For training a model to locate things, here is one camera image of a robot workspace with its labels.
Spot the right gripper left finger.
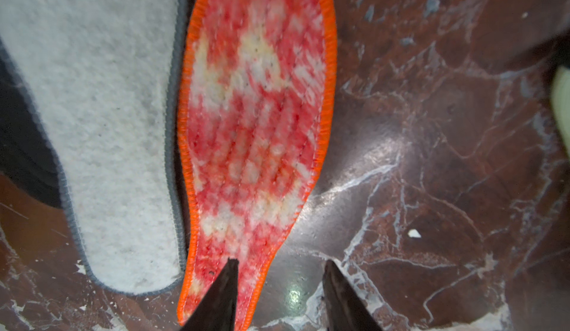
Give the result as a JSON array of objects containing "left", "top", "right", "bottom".
[{"left": 180, "top": 259, "right": 239, "bottom": 331}]

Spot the black insole right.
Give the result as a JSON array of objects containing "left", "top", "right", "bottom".
[{"left": 1, "top": 60, "right": 62, "bottom": 209}]

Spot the red patterned insole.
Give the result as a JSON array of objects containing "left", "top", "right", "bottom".
[{"left": 177, "top": 0, "right": 337, "bottom": 330}]

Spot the grey felt insole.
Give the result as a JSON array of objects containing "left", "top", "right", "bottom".
[{"left": 1, "top": 0, "right": 188, "bottom": 295}]

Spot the black green work glove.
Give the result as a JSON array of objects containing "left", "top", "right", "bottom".
[{"left": 550, "top": 65, "right": 570, "bottom": 155}]

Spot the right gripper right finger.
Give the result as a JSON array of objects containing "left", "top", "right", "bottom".
[{"left": 322, "top": 260, "right": 382, "bottom": 331}]

